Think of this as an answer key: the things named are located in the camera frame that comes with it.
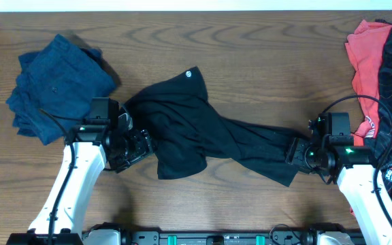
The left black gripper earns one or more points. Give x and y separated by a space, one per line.
143 146

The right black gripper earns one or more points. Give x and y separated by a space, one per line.
295 154

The black t-shirt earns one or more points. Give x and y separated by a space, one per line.
186 130

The red t-shirt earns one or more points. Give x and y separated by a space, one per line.
364 49

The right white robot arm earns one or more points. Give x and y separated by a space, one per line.
354 170

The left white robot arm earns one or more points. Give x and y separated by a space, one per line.
93 149

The folded navy blue garment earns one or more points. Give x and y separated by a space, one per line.
61 79

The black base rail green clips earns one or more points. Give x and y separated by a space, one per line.
320 233

